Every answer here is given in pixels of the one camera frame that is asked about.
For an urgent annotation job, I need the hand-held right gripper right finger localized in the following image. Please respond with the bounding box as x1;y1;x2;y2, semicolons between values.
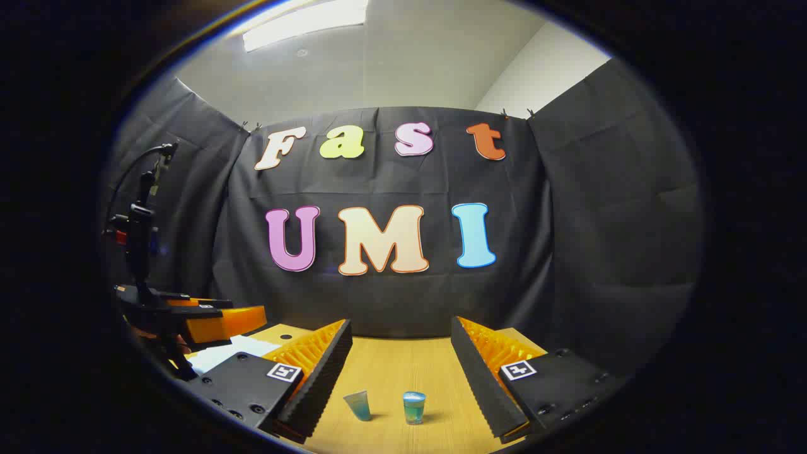
450;317;625;445

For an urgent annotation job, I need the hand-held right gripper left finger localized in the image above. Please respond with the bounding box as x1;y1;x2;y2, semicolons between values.
187;318;354;445

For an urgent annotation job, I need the light blue suitcase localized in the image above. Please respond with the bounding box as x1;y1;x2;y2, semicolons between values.
188;335;282;374

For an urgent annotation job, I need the small blue skin care tube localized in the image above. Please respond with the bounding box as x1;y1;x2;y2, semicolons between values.
344;390;373;421

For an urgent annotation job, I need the blue skin care bottle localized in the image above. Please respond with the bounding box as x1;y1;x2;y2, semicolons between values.
403;392;427;425

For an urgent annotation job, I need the black backdrop cloth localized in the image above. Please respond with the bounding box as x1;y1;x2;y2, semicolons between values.
101;58;704;379

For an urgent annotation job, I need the ceiling light panel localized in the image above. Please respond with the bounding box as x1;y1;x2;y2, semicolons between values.
243;0;368;52

